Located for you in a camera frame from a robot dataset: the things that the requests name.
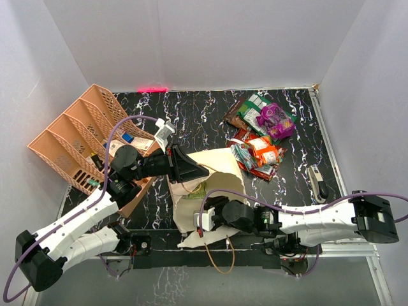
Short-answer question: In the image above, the purple snack bag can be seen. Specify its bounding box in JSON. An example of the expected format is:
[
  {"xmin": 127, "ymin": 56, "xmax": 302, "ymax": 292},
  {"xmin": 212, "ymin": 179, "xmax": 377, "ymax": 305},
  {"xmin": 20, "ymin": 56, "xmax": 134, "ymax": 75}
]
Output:
[{"xmin": 256, "ymin": 103, "xmax": 295, "ymax": 140}]

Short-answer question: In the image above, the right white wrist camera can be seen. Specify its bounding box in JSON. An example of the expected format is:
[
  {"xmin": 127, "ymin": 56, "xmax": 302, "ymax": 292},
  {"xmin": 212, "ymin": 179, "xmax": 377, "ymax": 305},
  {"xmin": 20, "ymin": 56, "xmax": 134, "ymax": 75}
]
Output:
[{"xmin": 193, "ymin": 207, "xmax": 215, "ymax": 238}]

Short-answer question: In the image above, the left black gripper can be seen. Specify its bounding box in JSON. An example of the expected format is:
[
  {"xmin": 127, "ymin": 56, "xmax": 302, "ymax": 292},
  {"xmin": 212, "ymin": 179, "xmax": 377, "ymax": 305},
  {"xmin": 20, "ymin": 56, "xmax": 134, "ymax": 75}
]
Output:
[{"xmin": 131, "ymin": 142, "xmax": 209, "ymax": 184}]

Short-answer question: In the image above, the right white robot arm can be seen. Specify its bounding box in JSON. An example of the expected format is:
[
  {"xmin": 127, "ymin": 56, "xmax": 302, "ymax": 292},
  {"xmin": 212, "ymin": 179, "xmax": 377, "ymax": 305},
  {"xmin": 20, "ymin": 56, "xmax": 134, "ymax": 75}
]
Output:
[{"xmin": 193, "ymin": 189, "xmax": 399, "ymax": 253}]

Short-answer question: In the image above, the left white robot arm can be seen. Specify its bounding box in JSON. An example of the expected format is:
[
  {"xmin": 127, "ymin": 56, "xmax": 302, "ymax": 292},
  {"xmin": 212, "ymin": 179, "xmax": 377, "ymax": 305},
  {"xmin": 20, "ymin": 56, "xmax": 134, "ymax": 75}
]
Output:
[{"xmin": 15, "ymin": 144, "xmax": 210, "ymax": 292}]

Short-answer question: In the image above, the black marker pen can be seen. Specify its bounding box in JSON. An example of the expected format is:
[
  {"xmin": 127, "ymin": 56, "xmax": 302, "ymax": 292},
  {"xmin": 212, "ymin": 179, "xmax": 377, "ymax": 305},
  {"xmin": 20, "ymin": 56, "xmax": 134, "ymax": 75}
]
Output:
[{"xmin": 91, "ymin": 153, "xmax": 105, "ymax": 171}]

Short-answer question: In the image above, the red snack packet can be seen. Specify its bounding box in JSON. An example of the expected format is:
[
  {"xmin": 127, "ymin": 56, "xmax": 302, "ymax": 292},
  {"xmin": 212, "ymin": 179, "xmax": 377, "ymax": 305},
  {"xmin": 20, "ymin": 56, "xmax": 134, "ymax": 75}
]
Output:
[{"xmin": 227, "ymin": 129, "xmax": 286, "ymax": 181}]

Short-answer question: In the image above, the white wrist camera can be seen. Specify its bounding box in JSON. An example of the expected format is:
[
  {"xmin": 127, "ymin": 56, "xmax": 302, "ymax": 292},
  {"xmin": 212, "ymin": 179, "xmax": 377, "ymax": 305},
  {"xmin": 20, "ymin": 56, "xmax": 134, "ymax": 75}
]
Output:
[
  {"xmin": 154, "ymin": 119, "xmax": 175, "ymax": 152},
  {"xmin": 193, "ymin": 207, "xmax": 215, "ymax": 238}
]

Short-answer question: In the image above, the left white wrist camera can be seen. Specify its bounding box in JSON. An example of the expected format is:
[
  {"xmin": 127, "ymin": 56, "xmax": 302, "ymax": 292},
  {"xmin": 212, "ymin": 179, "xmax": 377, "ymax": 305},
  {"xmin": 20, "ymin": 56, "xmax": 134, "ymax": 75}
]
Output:
[{"xmin": 154, "ymin": 119, "xmax": 175, "ymax": 152}]

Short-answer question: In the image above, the brown kettle chips bag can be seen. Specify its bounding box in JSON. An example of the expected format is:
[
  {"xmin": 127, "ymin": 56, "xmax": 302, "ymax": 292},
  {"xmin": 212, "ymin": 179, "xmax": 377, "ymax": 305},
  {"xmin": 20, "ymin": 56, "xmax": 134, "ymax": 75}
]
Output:
[{"xmin": 222, "ymin": 98, "xmax": 251, "ymax": 131}]

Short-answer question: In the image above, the green small snack packet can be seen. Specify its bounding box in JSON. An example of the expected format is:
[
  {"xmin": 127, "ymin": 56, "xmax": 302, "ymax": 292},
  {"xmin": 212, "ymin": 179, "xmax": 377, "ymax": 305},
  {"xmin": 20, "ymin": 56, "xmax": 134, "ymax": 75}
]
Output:
[{"xmin": 187, "ymin": 182, "xmax": 207, "ymax": 199}]

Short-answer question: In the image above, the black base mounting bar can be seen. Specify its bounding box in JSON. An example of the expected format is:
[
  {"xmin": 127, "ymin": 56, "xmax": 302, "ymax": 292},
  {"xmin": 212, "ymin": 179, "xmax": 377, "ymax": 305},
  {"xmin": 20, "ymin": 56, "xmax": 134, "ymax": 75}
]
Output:
[{"xmin": 127, "ymin": 228, "xmax": 323, "ymax": 270}]

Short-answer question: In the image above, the orange snack packet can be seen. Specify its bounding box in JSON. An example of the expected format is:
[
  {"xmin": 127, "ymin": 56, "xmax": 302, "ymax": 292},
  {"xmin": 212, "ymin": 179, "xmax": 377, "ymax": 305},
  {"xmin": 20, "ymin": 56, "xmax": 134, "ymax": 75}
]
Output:
[{"xmin": 245, "ymin": 136, "xmax": 281, "ymax": 167}]

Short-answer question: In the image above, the brown paper bag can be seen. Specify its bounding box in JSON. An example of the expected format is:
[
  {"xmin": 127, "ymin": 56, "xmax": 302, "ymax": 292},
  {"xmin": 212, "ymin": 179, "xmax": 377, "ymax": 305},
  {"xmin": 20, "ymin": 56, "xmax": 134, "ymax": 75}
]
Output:
[{"xmin": 167, "ymin": 147, "xmax": 248, "ymax": 274}]

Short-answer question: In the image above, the pink compartment tray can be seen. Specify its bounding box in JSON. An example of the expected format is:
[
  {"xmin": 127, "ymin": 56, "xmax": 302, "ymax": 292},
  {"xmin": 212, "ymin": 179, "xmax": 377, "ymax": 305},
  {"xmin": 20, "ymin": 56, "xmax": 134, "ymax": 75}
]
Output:
[{"xmin": 119, "ymin": 140, "xmax": 160, "ymax": 217}]

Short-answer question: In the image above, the small blue box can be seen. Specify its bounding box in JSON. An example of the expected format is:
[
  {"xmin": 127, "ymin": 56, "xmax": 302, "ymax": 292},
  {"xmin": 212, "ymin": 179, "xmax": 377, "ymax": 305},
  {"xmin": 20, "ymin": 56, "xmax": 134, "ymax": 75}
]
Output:
[{"xmin": 122, "ymin": 133, "xmax": 134, "ymax": 143}]

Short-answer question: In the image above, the green snack bag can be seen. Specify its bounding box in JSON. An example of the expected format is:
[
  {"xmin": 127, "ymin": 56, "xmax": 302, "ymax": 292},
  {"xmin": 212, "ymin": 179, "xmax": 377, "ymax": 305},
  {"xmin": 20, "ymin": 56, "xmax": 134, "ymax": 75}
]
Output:
[{"xmin": 238, "ymin": 94, "xmax": 296, "ymax": 142}]

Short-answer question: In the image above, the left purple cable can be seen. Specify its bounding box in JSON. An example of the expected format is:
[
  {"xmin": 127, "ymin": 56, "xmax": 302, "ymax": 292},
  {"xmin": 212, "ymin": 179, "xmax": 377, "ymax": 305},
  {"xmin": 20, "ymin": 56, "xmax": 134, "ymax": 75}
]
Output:
[{"xmin": 3, "ymin": 115, "xmax": 160, "ymax": 302}]

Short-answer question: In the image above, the teal snack packet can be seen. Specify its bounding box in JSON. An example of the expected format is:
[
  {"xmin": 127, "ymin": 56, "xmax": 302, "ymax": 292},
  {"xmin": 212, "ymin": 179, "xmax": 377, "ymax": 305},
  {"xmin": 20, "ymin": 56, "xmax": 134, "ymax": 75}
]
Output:
[{"xmin": 230, "ymin": 143, "xmax": 259, "ymax": 171}]

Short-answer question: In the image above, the purple cable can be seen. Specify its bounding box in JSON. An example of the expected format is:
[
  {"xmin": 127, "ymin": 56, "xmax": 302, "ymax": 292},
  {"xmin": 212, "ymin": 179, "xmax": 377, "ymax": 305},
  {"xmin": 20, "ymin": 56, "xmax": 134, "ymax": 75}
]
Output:
[
  {"xmin": 197, "ymin": 189, "xmax": 408, "ymax": 238},
  {"xmin": 3, "ymin": 115, "xmax": 160, "ymax": 302}
]

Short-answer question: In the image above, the white round bottle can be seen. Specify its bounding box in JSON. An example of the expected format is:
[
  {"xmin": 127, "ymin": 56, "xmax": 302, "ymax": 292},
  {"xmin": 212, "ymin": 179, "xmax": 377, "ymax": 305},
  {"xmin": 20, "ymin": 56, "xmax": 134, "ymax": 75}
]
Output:
[{"xmin": 109, "ymin": 140, "xmax": 124, "ymax": 157}]

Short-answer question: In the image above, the aluminium frame rail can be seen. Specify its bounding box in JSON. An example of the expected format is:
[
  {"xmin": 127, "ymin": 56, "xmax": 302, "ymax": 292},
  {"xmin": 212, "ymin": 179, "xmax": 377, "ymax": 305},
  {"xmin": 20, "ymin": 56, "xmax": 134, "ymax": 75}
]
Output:
[{"xmin": 308, "ymin": 84, "xmax": 394, "ymax": 305}]

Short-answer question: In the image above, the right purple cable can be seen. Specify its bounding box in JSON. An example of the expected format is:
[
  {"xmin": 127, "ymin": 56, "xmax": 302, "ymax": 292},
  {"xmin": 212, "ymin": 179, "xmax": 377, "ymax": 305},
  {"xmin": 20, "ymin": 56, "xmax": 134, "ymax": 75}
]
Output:
[{"xmin": 197, "ymin": 189, "xmax": 408, "ymax": 238}]

